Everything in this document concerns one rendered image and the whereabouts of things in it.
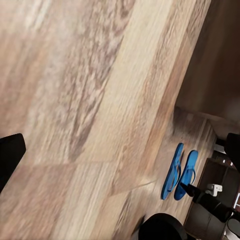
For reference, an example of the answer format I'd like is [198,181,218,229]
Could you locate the sandal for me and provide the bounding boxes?
[161,143,184,200]
[174,150,198,200]

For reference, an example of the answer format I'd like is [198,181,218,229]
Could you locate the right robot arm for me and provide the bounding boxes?
[180,182,240,238]

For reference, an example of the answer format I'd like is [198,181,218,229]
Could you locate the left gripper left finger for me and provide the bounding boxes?
[0,133,26,193]

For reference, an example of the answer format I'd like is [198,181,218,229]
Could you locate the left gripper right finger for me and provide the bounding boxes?
[224,133,240,173]

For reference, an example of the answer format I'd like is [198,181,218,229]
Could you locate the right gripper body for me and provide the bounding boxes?
[192,189,224,217]

